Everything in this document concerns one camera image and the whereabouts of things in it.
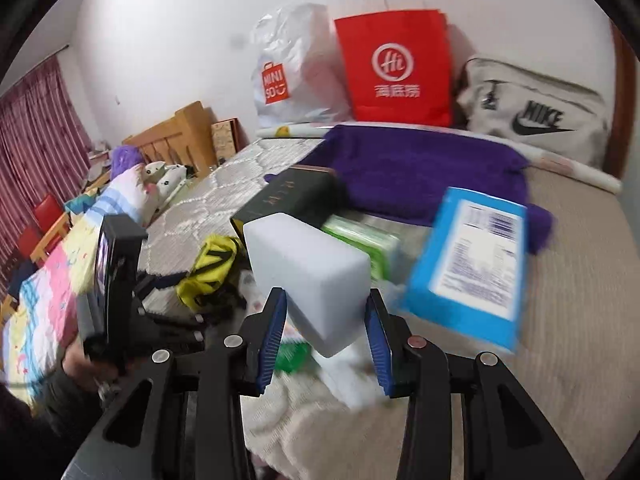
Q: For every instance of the brown patterned box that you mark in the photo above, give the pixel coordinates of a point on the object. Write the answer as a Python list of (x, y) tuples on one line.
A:
[(226, 139)]

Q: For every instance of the green snack packet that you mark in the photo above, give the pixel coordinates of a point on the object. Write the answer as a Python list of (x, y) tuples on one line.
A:
[(292, 357)]

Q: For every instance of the white foam sponge block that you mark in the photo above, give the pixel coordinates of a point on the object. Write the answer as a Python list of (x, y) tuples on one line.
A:
[(326, 280)]

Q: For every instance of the white Nike bag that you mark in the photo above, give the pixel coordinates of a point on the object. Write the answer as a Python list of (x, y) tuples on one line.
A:
[(510, 101)]

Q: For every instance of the dark green tin box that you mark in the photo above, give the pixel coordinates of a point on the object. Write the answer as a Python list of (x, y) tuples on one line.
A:
[(309, 194)]

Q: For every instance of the green wet wipes pack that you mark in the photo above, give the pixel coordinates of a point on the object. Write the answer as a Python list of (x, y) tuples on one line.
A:
[(383, 248)]

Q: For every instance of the striped grey bed sheet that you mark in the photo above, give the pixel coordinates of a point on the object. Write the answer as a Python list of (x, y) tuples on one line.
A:
[(176, 236)]

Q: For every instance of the purple plush toy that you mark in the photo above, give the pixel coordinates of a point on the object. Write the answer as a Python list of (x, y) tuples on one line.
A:
[(123, 158)]

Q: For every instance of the red striped curtain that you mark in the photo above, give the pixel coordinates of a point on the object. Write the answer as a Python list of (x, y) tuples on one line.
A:
[(44, 149)]

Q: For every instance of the red chair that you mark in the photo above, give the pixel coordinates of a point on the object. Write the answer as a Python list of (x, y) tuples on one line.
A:
[(47, 213)]

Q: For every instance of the white Miniso plastic bag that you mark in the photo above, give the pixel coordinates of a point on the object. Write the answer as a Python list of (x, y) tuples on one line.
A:
[(298, 77)]

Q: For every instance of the left hand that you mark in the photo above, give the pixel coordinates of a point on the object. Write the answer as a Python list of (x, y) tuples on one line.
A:
[(87, 374)]

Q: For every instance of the wooden headboard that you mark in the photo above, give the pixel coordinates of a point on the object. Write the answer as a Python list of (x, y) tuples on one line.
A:
[(185, 138)]

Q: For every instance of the yellow black fabric item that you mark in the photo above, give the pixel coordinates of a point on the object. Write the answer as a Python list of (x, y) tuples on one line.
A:
[(211, 270)]

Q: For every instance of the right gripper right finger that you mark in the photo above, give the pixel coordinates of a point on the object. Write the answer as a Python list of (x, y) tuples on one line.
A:
[(387, 335)]

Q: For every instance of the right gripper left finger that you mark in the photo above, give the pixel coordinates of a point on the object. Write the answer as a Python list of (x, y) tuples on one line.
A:
[(262, 334)]

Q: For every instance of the blue tissue pack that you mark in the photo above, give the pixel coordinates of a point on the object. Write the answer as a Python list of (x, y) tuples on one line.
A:
[(471, 275)]

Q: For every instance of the red Hi paper bag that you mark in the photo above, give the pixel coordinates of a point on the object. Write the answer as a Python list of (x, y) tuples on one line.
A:
[(398, 66)]

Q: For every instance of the purple fuzzy blanket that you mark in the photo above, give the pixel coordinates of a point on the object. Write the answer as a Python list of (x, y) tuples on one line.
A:
[(407, 182)]

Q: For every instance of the colourful cartoon quilt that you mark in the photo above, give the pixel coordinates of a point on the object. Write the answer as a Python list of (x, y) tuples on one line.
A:
[(45, 321)]

